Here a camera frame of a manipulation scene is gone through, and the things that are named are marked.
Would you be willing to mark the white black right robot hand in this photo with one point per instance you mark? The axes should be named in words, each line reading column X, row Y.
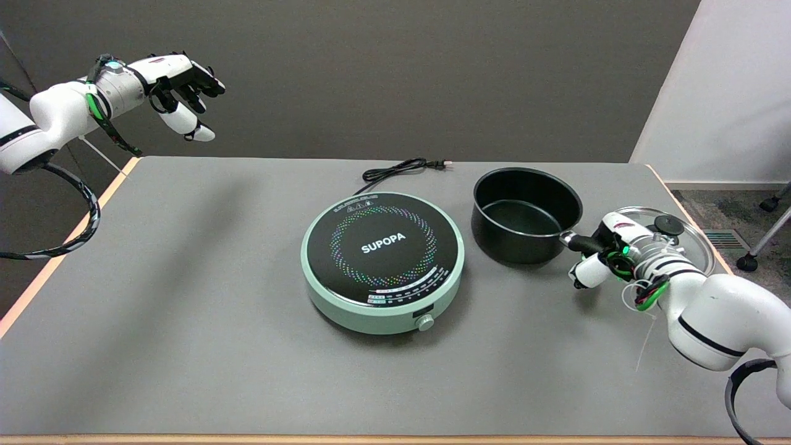
column 621, row 230

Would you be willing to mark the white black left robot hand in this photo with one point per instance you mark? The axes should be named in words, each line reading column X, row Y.
column 170, row 67

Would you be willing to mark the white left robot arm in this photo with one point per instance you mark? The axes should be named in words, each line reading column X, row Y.
column 59, row 111

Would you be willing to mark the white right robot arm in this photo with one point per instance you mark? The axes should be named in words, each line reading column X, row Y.
column 723, row 321

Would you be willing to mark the glass lid with black knob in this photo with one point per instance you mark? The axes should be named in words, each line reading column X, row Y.
column 695, row 244

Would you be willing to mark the metal floor vent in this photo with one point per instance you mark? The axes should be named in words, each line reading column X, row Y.
column 726, row 240

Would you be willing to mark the metal chair leg with caster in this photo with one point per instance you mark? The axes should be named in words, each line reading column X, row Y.
column 766, row 238
column 770, row 202

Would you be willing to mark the green round induction cooker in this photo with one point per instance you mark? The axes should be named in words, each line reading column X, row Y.
column 383, row 247

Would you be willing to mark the grey table mat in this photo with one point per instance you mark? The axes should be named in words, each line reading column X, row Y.
column 185, row 309

